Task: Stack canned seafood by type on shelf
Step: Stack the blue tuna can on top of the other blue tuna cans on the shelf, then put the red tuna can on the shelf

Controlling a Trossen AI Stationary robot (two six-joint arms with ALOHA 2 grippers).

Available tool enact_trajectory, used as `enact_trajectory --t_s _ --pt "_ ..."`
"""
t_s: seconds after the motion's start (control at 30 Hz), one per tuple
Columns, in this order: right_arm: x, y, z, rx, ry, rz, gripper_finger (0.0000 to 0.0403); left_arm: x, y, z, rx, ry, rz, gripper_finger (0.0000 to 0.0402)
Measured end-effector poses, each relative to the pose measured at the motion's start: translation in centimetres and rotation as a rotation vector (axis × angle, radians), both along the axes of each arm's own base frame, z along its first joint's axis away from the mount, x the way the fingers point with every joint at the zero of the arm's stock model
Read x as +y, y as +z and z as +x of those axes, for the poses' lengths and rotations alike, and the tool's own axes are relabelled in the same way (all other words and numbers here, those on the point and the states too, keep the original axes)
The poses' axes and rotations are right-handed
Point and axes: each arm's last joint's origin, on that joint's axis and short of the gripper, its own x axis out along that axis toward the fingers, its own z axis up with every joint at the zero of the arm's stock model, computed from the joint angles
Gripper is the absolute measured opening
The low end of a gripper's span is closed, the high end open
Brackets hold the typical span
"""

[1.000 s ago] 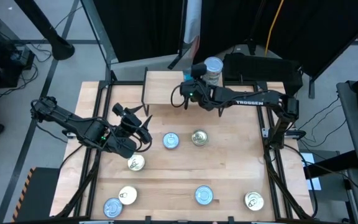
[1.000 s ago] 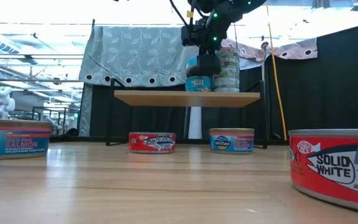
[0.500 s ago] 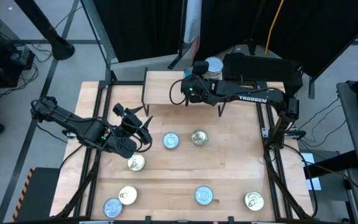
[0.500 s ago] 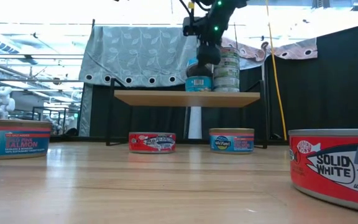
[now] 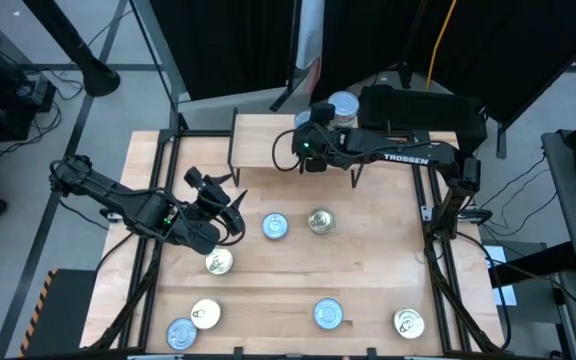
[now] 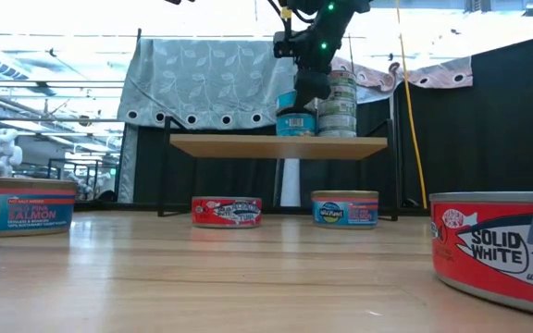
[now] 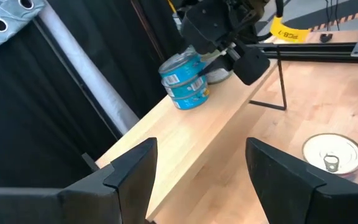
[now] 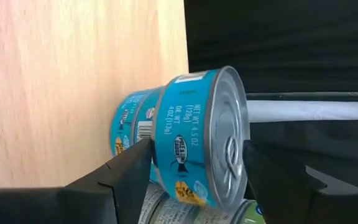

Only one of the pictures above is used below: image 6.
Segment white robot figure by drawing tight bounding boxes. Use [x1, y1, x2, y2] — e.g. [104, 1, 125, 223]
[0, 128, 24, 179]

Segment white curtain strip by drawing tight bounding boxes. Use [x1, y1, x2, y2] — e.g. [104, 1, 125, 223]
[280, 120, 302, 208]

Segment gold lid pink salmon can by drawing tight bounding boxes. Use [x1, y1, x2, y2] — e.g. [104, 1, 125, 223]
[0, 175, 79, 239]
[311, 190, 380, 230]

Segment red solid white tuna can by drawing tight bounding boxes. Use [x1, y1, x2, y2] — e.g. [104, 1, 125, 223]
[191, 195, 264, 229]
[429, 191, 533, 320]

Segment grey leaf pattern curtain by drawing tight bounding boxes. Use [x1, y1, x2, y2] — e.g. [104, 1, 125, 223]
[117, 37, 301, 131]

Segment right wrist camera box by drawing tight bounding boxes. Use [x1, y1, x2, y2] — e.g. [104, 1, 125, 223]
[273, 30, 315, 59]

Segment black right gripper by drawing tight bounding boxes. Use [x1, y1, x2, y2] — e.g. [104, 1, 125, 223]
[291, 11, 356, 114]

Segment black curtain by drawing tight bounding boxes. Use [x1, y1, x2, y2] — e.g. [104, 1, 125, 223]
[131, 122, 295, 207]
[299, 31, 533, 209]

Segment yellow cable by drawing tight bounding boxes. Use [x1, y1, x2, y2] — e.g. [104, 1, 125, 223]
[394, 0, 428, 210]

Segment pink curtain with eyelets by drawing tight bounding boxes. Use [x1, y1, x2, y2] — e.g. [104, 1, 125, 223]
[330, 55, 475, 106]

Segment wooden shelf black metal legs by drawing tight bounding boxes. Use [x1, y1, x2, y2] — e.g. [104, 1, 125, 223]
[156, 115, 401, 222]

